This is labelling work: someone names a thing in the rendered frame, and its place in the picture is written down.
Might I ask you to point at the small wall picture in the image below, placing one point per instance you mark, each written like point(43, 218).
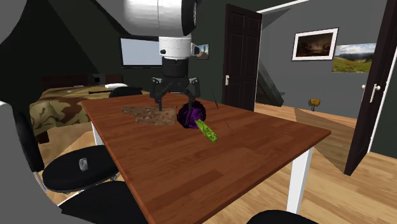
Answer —
point(204, 51)

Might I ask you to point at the thin dark stick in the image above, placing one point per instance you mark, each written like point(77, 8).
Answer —
point(215, 97)

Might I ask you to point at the black round office chair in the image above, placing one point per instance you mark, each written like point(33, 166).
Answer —
point(280, 218)
point(124, 91)
point(71, 173)
point(108, 204)

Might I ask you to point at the purple vegetable with green stem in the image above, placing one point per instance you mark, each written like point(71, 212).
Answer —
point(189, 116)

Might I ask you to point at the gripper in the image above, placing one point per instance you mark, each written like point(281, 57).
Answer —
point(175, 74)

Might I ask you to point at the pale window with dark frame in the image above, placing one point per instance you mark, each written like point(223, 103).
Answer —
point(139, 51)

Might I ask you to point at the wooden table with white legs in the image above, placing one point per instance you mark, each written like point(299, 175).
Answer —
point(198, 167)

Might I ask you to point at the bed with camouflage cover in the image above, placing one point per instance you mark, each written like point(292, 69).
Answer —
point(62, 107)

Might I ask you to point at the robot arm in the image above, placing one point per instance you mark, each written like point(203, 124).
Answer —
point(145, 14)

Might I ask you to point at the small yellow object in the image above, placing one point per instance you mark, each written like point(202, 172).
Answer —
point(314, 102)

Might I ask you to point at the dark panelled door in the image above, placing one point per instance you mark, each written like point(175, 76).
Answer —
point(242, 59)

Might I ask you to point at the frameless landscape wall picture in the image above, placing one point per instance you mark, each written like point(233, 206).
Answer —
point(353, 59)

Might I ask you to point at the brown flat textured mat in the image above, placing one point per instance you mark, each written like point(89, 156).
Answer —
point(152, 115)

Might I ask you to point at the dark white-framed wall picture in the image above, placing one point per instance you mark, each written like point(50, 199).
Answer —
point(314, 44)

